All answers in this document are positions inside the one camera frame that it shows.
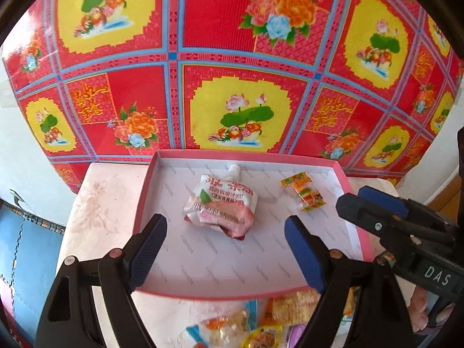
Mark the pink white jelly drink pouch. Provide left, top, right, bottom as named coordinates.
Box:
left=183, top=164, right=259, bottom=240

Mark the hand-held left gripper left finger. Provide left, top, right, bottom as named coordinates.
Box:
left=34, top=213, right=168, bottom=348

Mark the orange rice cracker packet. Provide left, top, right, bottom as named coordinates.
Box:
left=259, top=289, right=356, bottom=329

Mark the orange green candy packet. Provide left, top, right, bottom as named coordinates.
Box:
left=281, top=171, right=327, bottom=213

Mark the yellow jelly cup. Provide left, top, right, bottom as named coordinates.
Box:
left=242, top=325, right=283, bottom=348

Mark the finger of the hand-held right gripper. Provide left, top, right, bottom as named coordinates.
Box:
left=358, top=186, right=453, bottom=231
left=335, top=193, right=456, bottom=259

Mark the clear packet with blue ends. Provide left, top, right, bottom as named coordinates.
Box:
left=186, top=299, right=259, bottom=348

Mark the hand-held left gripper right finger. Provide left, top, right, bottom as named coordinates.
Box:
left=284, top=215, right=414, bottom=348

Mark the red floral printed cloth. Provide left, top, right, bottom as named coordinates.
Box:
left=2, top=0, right=463, bottom=194

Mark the pink cardboard box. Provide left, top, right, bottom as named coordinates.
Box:
left=131, top=149, right=374, bottom=301

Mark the purple tin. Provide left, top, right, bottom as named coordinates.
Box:
left=284, top=324, right=309, bottom=348

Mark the blue foam mat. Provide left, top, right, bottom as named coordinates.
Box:
left=0, top=203, right=66, bottom=334

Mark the person's right hand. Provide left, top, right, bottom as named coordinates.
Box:
left=406, top=284, right=433, bottom=333

